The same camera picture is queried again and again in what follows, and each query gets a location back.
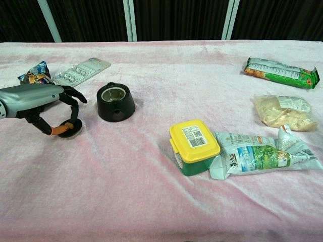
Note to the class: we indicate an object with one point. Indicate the small round black lid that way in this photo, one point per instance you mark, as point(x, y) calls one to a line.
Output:
point(72, 131)

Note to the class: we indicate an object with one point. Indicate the clear bag of beige snacks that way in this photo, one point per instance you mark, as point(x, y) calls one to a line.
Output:
point(283, 112)

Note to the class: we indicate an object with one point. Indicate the black round pot base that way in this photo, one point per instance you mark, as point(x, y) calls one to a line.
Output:
point(116, 107)

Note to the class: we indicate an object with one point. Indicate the blue orange snack packet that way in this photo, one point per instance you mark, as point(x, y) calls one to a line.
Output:
point(35, 73)

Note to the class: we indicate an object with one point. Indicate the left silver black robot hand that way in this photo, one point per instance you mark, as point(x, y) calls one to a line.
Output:
point(30, 97)

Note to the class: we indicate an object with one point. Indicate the clear blister pack card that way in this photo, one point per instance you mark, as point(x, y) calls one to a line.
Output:
point(80, 71)

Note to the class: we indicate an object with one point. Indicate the green box with yellow lid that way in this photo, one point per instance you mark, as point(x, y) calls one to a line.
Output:
point(193, 146)

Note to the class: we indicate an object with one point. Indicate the pink plush table cloth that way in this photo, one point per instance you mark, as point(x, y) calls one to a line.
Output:
point(151, 196)

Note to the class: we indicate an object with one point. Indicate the white green milk pouch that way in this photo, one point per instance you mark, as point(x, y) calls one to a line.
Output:
point(257, 156)

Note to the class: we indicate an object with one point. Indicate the green noodle packet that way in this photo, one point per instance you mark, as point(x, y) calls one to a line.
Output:
point(280, 72)

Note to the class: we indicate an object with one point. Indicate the white metal frame post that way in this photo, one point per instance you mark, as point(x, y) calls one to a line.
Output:
point(230, 19)
point(50, 20)
point(130, 20)

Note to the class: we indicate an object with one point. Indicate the black curtain backdrop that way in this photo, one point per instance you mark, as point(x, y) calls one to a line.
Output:
point(176, 17)

